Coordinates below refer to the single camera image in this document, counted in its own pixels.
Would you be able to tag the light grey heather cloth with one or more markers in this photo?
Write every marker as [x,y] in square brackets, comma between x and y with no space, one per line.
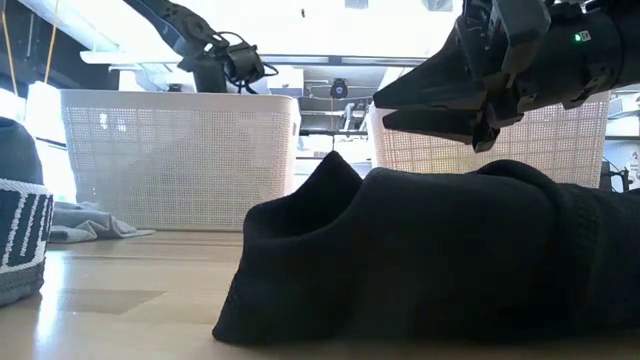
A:
[85,222]

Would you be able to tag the black knob blue centre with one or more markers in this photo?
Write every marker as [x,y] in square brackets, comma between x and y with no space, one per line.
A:
[339,89]

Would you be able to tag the white mesh laundry basket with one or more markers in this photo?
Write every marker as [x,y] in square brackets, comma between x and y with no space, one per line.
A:
[550,150]
[175,165]

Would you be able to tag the black sock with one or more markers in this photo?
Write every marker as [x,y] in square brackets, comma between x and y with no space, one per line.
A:
[425,260]

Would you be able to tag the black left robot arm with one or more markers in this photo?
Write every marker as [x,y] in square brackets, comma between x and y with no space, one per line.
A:
[175,22]

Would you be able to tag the black clamp stand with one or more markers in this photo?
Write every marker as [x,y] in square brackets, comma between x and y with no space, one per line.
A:
[616,180]

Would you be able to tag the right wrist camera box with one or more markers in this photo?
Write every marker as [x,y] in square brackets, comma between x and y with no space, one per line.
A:
[522,25]

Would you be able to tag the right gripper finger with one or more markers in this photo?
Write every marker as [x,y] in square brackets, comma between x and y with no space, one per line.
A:
[440,122]
[440,80]

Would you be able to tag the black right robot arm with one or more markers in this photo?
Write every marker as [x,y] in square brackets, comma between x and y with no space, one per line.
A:
[630,40]

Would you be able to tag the grey Puma boxer briefs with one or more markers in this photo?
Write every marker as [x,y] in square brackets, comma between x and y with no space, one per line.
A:
[25,240]

